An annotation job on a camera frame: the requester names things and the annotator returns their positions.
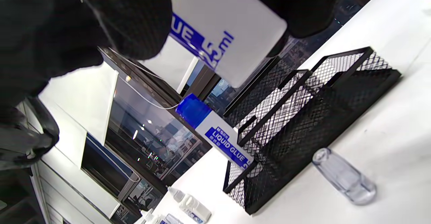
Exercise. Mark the person's left hand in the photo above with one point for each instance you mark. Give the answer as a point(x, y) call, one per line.
point(33, 32)

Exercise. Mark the person's right hand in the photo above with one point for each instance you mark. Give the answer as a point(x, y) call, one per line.
point(134, 15)

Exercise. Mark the large white glue bottle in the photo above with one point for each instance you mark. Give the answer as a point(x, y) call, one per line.
point(235, 42)
point(215, 129)

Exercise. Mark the blue bottle cap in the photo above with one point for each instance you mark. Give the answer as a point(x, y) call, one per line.
point(192, 111)

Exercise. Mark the white roller blind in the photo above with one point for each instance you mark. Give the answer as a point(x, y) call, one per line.
point(77, 106)
point(168, 65)

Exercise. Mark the black white tracking controller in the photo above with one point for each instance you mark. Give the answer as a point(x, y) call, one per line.
point(20, 139)

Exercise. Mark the black mesh desk organizer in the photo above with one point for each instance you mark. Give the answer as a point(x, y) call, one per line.
point(336, 116)

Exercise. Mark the dark window frame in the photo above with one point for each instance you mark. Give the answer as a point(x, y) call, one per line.
point(202, 82)

